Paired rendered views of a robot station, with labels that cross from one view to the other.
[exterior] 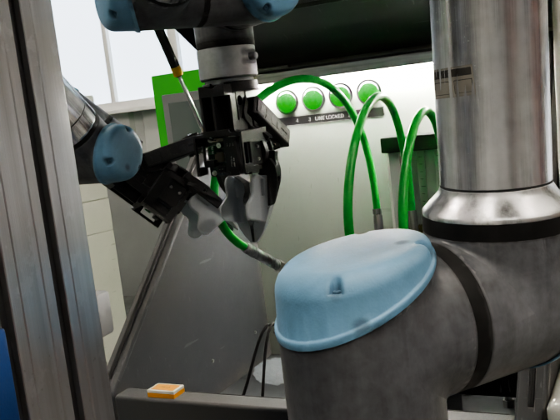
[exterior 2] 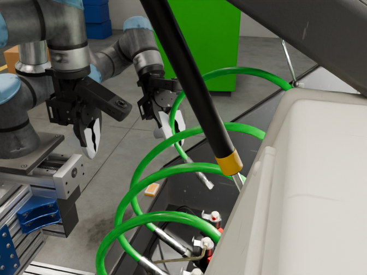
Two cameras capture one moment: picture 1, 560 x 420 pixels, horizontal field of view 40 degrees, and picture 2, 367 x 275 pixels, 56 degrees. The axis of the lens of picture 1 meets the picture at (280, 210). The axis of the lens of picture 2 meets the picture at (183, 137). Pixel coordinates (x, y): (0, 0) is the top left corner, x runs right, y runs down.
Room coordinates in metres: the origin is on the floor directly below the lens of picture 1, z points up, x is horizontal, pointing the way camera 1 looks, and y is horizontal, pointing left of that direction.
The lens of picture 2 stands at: (1.10, -0.65, 1.63)
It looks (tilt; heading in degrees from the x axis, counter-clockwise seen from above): 30 degrees down; 80
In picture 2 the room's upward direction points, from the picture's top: straight up
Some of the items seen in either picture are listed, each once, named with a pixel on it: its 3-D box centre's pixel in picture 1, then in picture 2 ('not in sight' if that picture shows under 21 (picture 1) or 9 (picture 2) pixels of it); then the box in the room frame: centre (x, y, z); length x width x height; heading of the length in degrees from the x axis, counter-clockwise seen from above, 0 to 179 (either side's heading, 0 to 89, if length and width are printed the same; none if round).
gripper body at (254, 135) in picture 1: (232, 129); (73, 95); (1.00, 0.05, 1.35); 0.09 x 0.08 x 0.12; 153
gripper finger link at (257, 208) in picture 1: (254, 209); (78, 142); (0.99, 0.03, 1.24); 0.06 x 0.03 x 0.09; 153
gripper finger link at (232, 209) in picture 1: (233, 210); (86, 136); (1.01, 0.06, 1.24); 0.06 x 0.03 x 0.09; 153
